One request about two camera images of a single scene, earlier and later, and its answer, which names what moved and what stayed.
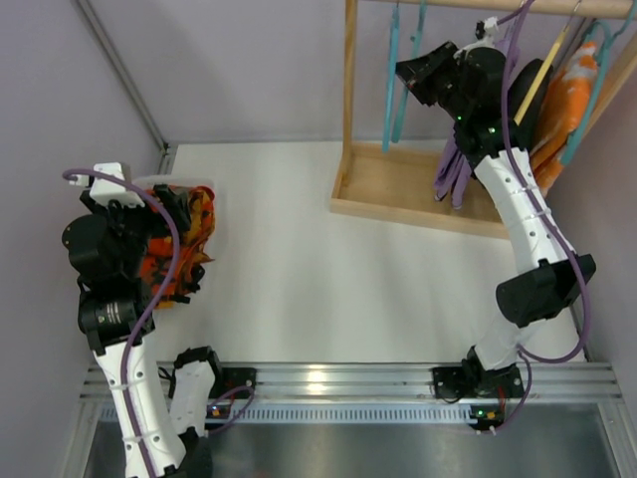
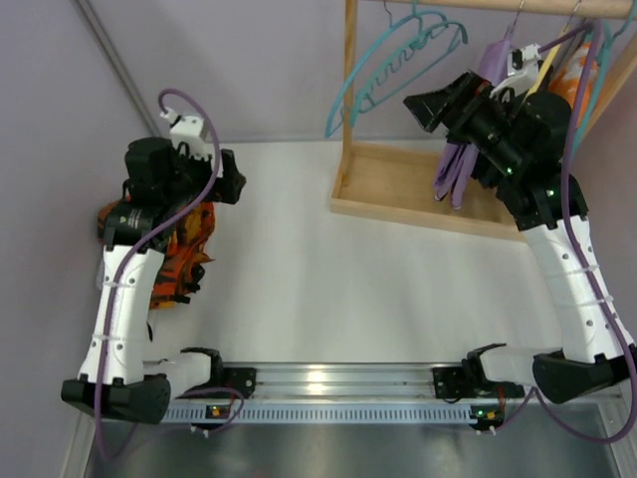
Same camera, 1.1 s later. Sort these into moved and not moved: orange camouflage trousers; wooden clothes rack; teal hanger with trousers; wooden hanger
Moved: teal hanger with trousers
Not moved: wooden hanger; wooden clothes rack; orange camouflage trousers
